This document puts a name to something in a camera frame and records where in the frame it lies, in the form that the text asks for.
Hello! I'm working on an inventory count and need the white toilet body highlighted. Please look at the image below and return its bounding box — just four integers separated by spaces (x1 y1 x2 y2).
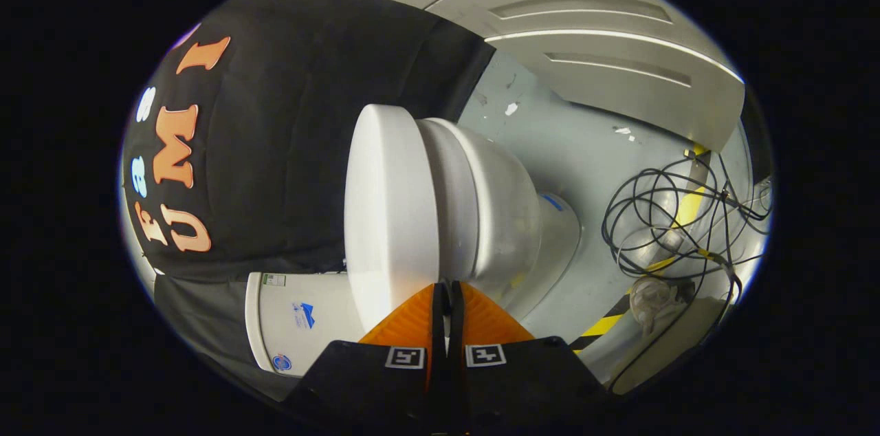
244 118 582 376

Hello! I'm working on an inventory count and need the beige board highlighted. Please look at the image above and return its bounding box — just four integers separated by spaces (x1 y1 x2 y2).
612 297 731 395

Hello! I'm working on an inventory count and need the clear plastic bag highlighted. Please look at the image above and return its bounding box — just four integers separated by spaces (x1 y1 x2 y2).
629 276 695 337

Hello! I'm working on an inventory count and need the black backdrop cloth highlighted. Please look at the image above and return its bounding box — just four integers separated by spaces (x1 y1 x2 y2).
122 0 496 402

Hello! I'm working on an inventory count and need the black cable tangle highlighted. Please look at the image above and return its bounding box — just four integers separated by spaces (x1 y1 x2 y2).
602 151 774 392

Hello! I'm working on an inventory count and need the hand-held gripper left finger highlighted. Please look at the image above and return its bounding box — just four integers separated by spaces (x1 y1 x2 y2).
285 283 448 433

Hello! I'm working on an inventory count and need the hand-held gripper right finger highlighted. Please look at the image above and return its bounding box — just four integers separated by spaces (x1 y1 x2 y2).
450 281 609 433

